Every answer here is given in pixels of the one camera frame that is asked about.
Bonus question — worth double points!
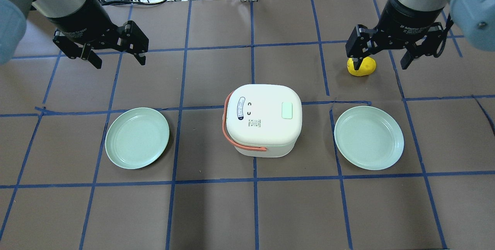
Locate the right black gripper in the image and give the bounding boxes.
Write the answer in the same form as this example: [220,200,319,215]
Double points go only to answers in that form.
[345,0,448,71]

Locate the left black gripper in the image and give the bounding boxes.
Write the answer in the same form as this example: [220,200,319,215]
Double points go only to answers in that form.
[48,0,149,69]

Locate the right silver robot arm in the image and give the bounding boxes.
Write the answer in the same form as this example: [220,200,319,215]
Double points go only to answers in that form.
[345,0,495,70]

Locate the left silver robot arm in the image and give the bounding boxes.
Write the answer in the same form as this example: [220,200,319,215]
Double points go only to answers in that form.
[0,0,149,69]

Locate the white rice cooker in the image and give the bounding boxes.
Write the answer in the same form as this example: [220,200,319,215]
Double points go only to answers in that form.
[222,84,302,158]

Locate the yellow lemon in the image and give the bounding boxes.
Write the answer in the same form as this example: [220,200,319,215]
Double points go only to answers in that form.
[347,57,377,77]

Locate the left green plate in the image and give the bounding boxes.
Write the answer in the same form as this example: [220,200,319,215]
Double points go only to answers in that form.
[104,107,170,170]

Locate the green plate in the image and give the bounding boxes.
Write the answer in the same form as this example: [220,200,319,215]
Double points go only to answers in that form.
[334,106,405,171]
[104,107,170,170]

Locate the right green plate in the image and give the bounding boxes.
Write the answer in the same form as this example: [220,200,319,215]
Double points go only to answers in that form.
[334,106,405,171]

